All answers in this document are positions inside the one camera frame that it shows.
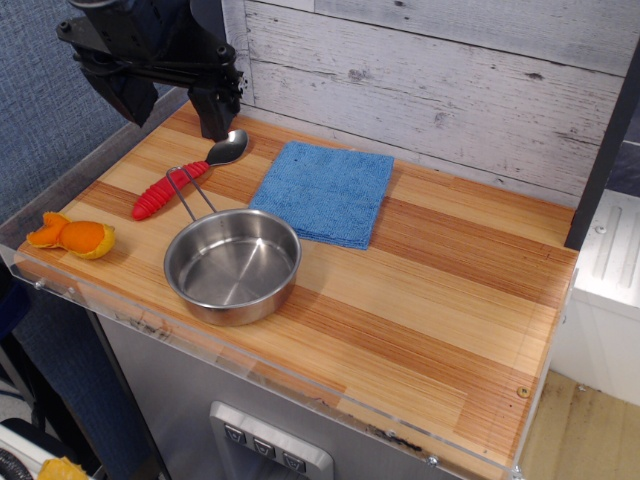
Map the white ribbed appliance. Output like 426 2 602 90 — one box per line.
550 190 639 405

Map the silver control panel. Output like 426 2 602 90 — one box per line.
209 401 334 479

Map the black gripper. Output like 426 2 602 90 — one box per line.
57 1 243 142

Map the left dark vertical post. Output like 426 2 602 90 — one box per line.
189 0 237 139

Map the stainless steel cabinet front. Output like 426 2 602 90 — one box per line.
98 316 451 479

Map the right dark vertical post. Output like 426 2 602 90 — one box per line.
564 43 639 251

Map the dark vertical post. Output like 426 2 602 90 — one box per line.
564 43 639 251
189 0 237 139

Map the red handled metal spoon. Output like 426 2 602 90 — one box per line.
132 129 249 221

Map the stainless steel pot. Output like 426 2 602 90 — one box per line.
163 166 304 327

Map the yellow black object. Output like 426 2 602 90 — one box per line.
0 447 91 480

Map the orange plush fish toy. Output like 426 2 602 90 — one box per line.
26 212 116 260

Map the blue folded cloth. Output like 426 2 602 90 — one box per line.
250 141 394 250

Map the clear acrylic table guard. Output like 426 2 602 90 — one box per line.
1 91 577 479

